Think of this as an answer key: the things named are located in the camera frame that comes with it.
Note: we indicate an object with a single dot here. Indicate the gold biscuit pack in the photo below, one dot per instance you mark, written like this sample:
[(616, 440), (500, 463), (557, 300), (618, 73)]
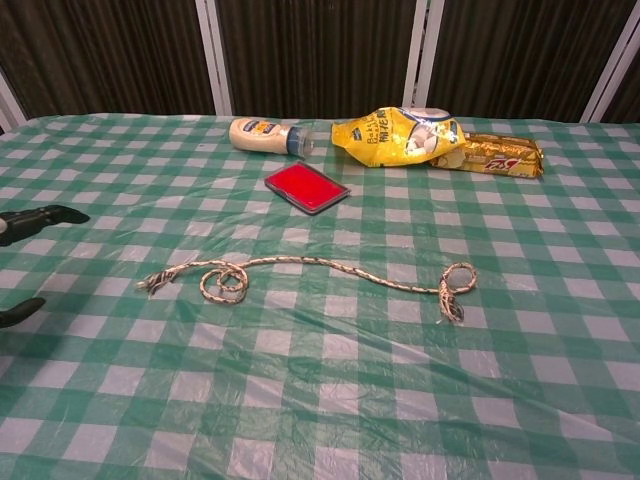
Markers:
[(505, 157)]

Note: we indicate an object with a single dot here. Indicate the green white checked tablecloth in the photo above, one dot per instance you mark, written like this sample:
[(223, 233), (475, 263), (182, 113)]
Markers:
[(320, 380)]

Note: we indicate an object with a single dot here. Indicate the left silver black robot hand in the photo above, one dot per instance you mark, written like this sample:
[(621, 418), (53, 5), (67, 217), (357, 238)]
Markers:
[(35, 220)]

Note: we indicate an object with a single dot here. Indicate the yellow snack bag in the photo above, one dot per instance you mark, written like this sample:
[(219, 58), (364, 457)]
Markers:
[(380, 137)]

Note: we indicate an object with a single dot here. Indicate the white partition frame post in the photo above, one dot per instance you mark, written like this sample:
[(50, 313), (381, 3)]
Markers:
[(426, 55), (217, 60), (607, 75), (10, 100)]

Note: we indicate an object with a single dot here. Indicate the mayonnaise squeeze bottle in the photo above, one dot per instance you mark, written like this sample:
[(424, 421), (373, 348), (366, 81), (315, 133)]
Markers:
[(260, 135)]

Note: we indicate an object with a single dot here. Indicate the red ink pad box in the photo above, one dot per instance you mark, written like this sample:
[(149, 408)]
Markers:
[(305, 187)]

